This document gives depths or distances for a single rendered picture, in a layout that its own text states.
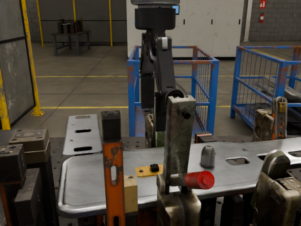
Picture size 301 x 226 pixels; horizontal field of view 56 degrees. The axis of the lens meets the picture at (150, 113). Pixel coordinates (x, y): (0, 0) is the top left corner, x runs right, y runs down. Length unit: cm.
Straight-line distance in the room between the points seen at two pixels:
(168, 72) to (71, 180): 31
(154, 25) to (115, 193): 29
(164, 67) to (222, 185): 27
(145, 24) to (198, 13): 809
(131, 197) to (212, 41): 833
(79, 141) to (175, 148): 41
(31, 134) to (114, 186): 33
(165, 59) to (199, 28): 814
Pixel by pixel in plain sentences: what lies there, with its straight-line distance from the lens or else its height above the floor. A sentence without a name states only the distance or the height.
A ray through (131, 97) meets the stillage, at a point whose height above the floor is 62.
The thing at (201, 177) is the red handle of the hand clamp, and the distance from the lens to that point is 35.
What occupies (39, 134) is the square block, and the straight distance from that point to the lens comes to 72.
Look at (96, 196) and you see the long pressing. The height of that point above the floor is 100.
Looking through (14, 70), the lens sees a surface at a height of 71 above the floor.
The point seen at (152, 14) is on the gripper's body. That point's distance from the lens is 51.
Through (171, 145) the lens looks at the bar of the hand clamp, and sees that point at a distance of 43.
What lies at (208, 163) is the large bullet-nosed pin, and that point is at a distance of 65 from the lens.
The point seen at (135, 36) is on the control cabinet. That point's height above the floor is 71.
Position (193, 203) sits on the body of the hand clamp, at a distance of 46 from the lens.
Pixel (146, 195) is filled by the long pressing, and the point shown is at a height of 100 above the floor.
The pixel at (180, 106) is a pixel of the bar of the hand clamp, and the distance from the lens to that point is 40.
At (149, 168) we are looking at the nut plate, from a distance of 64.
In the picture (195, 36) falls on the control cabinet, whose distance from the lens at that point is 861.
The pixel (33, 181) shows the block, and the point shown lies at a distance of 65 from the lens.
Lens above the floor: 133
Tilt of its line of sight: 19 degrees down
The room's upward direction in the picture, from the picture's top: straight up
